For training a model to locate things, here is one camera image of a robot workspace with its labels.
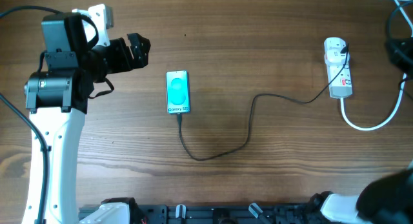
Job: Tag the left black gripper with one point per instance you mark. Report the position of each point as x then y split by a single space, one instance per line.
140 55

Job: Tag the blue screen Galaxy smartphone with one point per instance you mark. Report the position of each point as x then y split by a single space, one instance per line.
178 93

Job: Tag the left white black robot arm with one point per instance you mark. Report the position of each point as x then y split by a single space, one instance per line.
57 100

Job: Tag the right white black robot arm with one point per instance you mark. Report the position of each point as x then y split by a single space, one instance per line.
387 200

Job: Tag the white USB charger plug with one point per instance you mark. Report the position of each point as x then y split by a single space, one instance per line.
337 56

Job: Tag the white power strip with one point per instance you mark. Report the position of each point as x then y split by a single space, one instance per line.
339 78

